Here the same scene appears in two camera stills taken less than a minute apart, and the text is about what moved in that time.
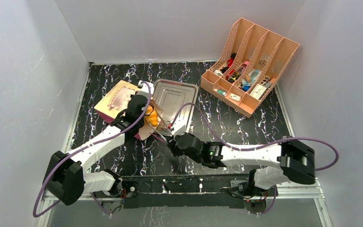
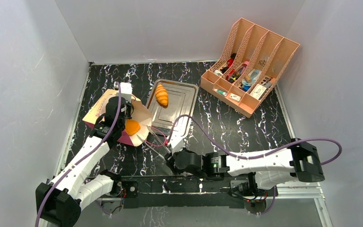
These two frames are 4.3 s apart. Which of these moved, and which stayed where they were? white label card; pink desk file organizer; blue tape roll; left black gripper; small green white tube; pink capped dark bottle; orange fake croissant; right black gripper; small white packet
Moved: orange fake croissant; left black gripper; right black gripper
Stayed: blue tape roll; white label card; pink desk file organizer; small white packet; pink capped dark bottle; small green white tube
